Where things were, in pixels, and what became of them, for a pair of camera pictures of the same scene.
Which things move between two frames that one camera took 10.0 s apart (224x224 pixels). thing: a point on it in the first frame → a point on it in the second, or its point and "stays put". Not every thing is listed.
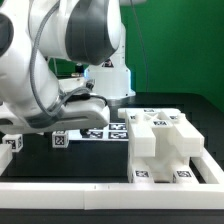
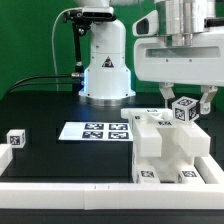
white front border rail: [111, 195] stays put
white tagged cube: [60, 139] → [186, 109]
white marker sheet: [113, 131] stays put
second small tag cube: [6, 156] stays put
